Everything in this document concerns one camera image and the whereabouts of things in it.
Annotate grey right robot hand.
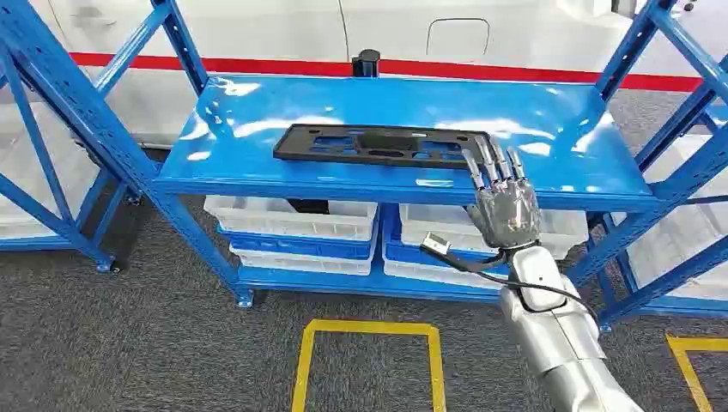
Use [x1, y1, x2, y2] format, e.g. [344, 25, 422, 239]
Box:
[461, 135, 542, 250]

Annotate black plastic car panel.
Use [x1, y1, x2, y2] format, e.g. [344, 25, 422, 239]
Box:
[272, 124, 493, 171]

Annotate blue metal shelf rack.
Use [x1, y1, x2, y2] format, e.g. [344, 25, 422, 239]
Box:
[0, 0, 728, 311]
[585, 0, 728, 335]
[0, 51, 133, 274]

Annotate large white plastic bin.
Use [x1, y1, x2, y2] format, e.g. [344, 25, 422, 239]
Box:
[0, 102, 105, 240]
[611, 133, 728, 302]

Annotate black cable with white connector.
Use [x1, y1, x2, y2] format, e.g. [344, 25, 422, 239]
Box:
[419, 232, 598, 321]

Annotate black round post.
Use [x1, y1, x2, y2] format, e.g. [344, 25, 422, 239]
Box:
[351, 49, 381, 78]

